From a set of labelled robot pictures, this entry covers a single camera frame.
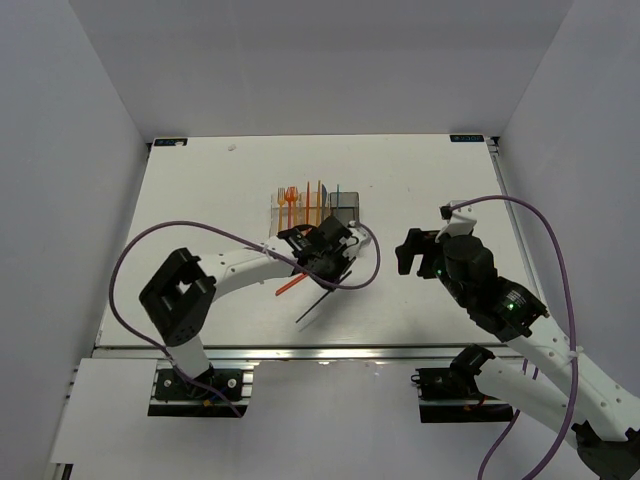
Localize yellow-orange knife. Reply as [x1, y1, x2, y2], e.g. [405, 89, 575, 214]
[315, 180, 322, 226]

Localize blue knife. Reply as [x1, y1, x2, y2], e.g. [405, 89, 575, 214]
[320, 183, 329, 221]

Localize red-orange fork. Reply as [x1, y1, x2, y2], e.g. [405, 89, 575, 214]
[285, 186, 298, 229]

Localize red-orange knife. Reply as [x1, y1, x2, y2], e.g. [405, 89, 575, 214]
[305, 181, 312, 225]

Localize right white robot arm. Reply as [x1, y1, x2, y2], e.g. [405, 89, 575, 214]
[395, 228, 639, 479]

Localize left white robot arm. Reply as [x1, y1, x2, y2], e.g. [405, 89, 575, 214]
[139, 216, 371, 399]

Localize amber plastic container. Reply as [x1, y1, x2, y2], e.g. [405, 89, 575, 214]
[297, 188, 329, 226]

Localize clear plastic container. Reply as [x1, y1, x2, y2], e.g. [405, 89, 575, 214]
[269, 187, 304, 236]

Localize smoky grey plastic container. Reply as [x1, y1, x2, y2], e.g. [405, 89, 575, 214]
[329, 191, 360, 225]

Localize right blue table sticker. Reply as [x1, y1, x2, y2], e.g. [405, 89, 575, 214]
[449, 134, 485, 143]

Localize blue table sticker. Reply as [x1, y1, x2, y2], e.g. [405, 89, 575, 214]
[449, 134, 485, 143]
[153, 138, 188, 147]

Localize left blue table sticker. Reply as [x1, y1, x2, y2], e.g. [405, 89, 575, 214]
[153, 138, 188, 147]

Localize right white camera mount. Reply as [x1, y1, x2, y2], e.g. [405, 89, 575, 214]
[436, 200, 477, 243]

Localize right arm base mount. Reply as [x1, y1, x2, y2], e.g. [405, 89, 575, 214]
[411, 344, 514, 424]

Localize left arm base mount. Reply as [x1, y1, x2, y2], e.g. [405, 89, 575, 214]
[147, 365, 253, 419]

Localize aluminium table rail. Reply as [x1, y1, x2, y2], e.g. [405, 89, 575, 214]
[90, 345, 522, 361]

